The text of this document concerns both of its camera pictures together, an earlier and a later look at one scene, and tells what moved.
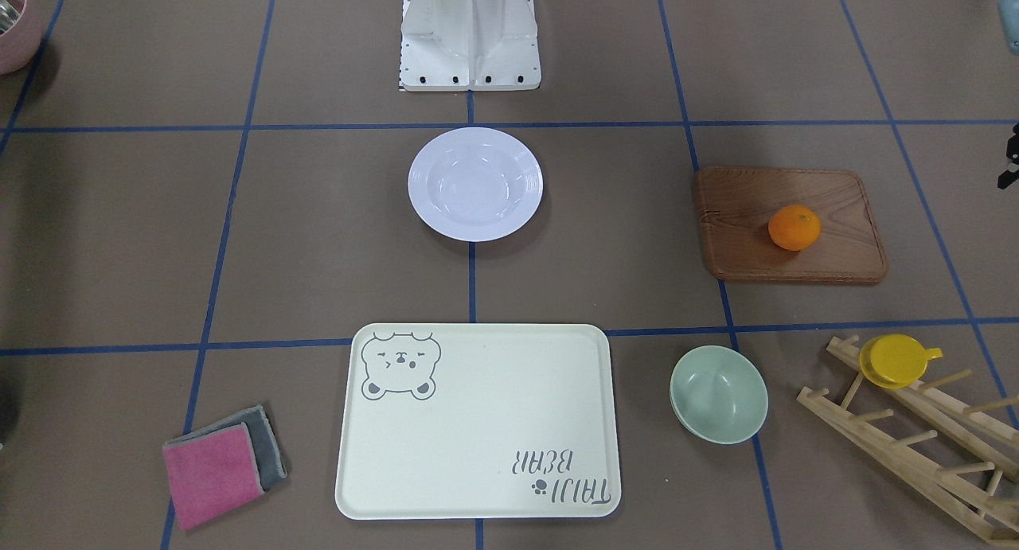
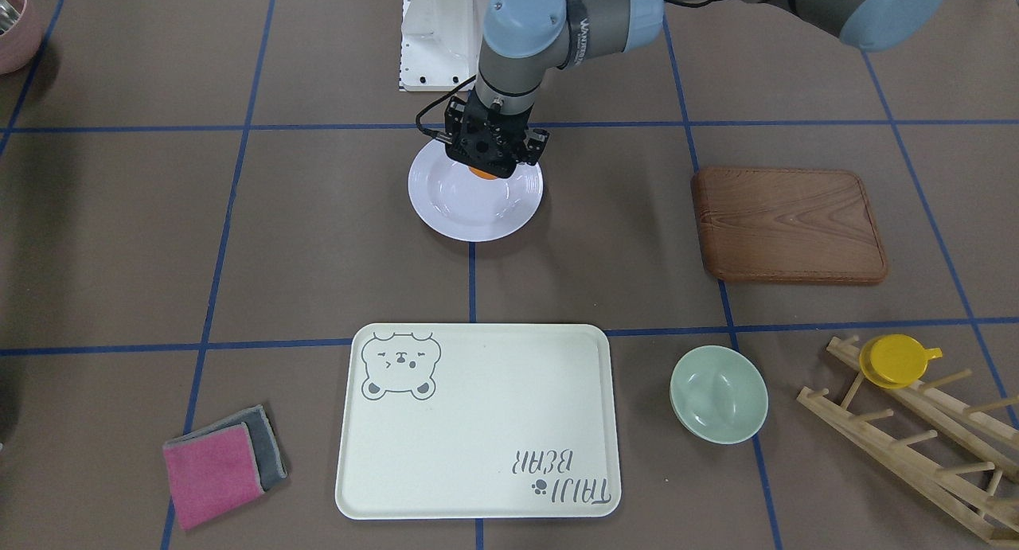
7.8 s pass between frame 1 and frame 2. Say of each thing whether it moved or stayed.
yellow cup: stayed
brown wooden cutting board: stayed
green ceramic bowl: stayed
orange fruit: moved
